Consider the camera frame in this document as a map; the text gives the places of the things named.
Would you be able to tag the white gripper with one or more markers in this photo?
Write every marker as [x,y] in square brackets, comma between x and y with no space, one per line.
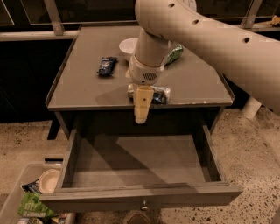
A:
[143,73]

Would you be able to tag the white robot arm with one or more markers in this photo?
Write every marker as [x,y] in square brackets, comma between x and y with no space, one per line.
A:
[249,60]

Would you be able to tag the grey cabinet with flat top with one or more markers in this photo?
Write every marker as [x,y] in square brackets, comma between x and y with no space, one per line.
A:
[78,86]

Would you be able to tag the green soda can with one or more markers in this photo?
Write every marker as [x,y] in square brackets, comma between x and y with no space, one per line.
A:
[174,54]

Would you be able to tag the open grey top drawer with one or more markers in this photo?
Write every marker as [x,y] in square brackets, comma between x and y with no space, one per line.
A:
[104,171]

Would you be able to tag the metal drawer knob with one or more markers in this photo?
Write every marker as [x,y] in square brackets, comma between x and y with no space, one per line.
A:
[144,206]

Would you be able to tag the dark blue snack packet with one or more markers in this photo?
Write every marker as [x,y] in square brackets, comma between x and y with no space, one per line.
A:
[107,66]

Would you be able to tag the white ceramic bowl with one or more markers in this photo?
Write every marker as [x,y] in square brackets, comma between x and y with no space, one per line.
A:
[127,47]

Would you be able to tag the metal window railing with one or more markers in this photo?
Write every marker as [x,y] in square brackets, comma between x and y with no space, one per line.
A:
[59,16]

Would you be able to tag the white paper bowl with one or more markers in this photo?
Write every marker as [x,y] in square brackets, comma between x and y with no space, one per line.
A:
[48,181]

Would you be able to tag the dark snack bag in bin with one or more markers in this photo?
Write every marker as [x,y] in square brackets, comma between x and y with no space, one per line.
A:
[32,187]

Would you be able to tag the green chip bag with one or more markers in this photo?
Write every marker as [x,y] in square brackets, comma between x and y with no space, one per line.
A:
[31,206]

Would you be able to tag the clear plastic storage bin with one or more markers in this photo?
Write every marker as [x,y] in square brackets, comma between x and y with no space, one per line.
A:
[9,213]

